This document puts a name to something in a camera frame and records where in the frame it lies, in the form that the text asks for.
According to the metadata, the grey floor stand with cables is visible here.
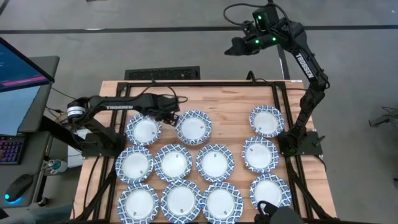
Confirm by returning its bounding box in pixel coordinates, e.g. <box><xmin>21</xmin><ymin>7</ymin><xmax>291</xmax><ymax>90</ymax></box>
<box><xmin>368</xmin><ymin>105</ymin><xmax>398</xmax><ymax>139</ymax></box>

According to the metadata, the blue patterned paper bowl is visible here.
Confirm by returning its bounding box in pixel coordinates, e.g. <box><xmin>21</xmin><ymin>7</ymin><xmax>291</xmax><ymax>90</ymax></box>
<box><xmin>117</xmin><ymin>182</ymin><xmax>160</xmax><ymax>224</ymax></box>
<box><xmin>249</xmin><ymin>173</ymin><xmax>293</xmax><ymax>215</ymax></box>
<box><xmin>241</xmin><ymin>136</ymin><xmax>280</xmax><ymax>174</ymax></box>
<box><xmin>174</xmin><ymin>110</ymin><xmax>213</xmax><ymax>146</ymax></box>
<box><xmin>201</xmin><ymin>182</ymin><xmax>244</xmax><ymax>224</ymax></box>
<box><xmin>114</xmin><ymin>145</ymin><xmax>155</xmax><ymax>185</ymax></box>
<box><xmin>249</xmin><ymin>105</ymin><xmax>285</xmax><ymax>139</ymax></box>
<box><xmin>159</xmin><ymin>179</ymin><xmax>203</xmax><ymax>224</ymax></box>
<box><xmin>154</xmin><ymin>143</ymin><xmax>193</xmax><ymax>183</ymax></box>
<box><xmin>125</xmin><ymin>112</ymin><xmax>163</xmax><ymax>147</ymax></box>
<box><xmin>195</xmin><ymin>143</ymin><xmax>236</xmax><ymax>184</ymax></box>

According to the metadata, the grey computer desk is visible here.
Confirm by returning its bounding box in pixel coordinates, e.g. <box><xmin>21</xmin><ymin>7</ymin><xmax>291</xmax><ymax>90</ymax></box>
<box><xmin>0</xmin><ymin>55</ymin><xmax>60</xmax><ymax>209</ymax></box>

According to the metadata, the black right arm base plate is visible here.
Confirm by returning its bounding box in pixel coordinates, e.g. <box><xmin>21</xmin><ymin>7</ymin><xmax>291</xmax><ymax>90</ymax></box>
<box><xmin>278</xmin><ymin>130</ymin><xmax>324</xmax><ymax>157</ymax></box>

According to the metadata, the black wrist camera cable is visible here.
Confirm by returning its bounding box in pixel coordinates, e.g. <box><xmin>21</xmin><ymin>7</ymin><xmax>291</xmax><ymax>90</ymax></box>
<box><xmin>222</xmin><ymin>2</ymin><xmax>287</xmax><ymax>27</ymax></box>

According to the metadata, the large tilted computer monitor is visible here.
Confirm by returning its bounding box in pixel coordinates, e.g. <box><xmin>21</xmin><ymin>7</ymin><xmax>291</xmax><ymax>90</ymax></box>
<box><xmin>0</xmin><ymin>36</ymin><xmax>55</xmax><ymax>93</ymax></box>

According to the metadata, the small blue computer screen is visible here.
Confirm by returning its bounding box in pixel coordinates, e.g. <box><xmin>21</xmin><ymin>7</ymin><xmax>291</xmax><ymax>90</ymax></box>
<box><xmin>0</xmin><ymin>85</ymin><xmax>42</xmax><ymax>137</ymax></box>

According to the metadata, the black computer mouse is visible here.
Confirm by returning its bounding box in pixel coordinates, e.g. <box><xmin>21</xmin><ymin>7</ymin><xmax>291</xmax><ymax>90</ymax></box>
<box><xmin>4</xmin><ymin>173</ymin><xmax>34</xmax><ymax>203</ymax></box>

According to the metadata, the backlit black keyboard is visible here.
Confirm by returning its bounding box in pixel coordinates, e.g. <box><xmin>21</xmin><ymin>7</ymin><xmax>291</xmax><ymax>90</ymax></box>
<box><xmin>0</xmin><ymin>135</ymin><xmax>25</xmax><ymax>166</ymax></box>

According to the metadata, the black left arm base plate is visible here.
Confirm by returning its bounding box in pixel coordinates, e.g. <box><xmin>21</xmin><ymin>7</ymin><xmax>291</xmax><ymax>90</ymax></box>
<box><xmin>81</xmin><ymin>133</ymin><xmax>127</xmax><ymax>158</ymax></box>

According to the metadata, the black floor vent grille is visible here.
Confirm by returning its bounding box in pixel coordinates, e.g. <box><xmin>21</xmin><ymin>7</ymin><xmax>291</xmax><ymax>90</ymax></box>
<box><xmin>124</xmin><ymin>65</ymin><xmax>201</xmax><ymax>81</ymax></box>

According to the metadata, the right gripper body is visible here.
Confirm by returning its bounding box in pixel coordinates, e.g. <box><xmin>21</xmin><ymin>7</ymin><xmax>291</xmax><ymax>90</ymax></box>
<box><xmin>239</xmin><ymin>34</ymin><xmax>261</xmax><ymax>54</ymax></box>

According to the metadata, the person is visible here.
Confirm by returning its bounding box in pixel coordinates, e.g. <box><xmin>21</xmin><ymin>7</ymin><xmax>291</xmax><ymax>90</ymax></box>
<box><xmin>0</xmin><ymin>202</ymin><xmax>74</xmax><ymax>224</ymax></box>

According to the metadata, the blue and white cup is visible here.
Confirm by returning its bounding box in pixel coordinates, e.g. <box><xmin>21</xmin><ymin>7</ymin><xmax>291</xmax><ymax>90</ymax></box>
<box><xmin>49</xmin><ymin>158</ymin><xmax>68</xmax><ymax>175</ymax></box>

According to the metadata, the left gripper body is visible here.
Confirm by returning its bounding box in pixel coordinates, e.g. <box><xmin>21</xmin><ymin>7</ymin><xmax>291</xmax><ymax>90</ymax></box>
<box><xmin>148</xmin><ymin>93</ymin><xmax>181</xmax><ymax>115</ymax></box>

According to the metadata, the dark rounded object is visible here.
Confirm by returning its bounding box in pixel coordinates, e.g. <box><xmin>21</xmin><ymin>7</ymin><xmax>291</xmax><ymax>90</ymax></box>
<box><xmin>254</xmin><ymin>200</ymin><xmax>307</xmax><ymax>224</ymax></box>

